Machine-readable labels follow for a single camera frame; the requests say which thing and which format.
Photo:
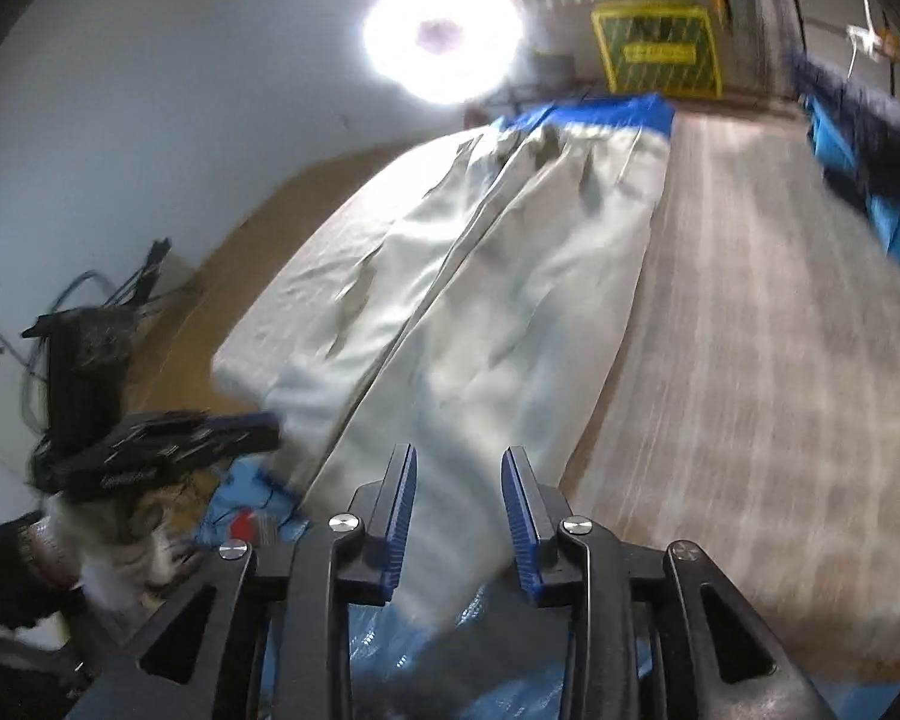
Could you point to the plaid bed blanket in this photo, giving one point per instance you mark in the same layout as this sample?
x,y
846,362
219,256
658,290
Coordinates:
x,y
757,390

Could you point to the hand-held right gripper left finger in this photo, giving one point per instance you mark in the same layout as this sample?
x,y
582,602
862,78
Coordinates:
x,y
397,532

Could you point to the bright round floor lamp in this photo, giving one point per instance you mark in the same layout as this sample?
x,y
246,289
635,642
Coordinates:
x,y
444,34

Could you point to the white cloth garment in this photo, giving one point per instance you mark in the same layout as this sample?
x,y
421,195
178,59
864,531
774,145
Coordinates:
x,y
510,300

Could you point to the black folded garment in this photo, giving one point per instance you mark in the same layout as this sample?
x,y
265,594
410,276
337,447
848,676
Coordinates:
x,y
870,120

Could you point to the yellow patterned storage box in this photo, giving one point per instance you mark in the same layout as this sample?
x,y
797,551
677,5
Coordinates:
x,y
656,52

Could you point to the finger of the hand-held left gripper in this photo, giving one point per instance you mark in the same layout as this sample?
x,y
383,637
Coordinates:
x,y
210,424
195,454

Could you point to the person's left hand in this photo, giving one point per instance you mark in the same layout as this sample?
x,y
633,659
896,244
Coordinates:
x,y
112,540

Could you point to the blue shiny sheet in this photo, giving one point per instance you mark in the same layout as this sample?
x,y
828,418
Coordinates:
x,y
255,495

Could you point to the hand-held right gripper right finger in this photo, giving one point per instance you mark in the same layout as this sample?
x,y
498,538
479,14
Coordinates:
x,y
523,532

